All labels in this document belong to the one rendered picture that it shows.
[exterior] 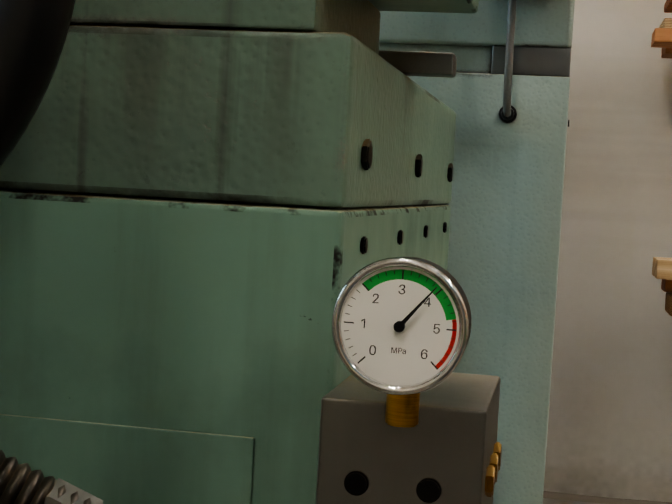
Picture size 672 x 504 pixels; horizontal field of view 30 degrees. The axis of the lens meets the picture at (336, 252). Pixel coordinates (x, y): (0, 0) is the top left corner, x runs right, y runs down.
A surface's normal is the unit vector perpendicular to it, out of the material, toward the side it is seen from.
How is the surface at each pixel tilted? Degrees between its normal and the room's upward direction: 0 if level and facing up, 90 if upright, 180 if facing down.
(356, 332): 90
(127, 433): 90
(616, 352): 90
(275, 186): 90
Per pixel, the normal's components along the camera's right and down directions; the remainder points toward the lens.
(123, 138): -0.18, 0.04
